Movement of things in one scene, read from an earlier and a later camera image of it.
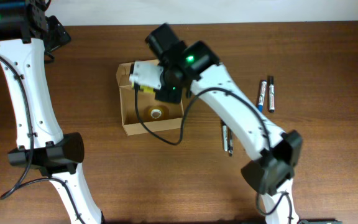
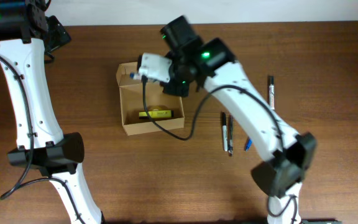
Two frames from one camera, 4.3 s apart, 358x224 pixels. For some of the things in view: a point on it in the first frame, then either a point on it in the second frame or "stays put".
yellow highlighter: (147, 89) -> (157, 114)
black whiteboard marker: (271, 102) stays put
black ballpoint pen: (230, 142) stays put
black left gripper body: (58, 36) stays put
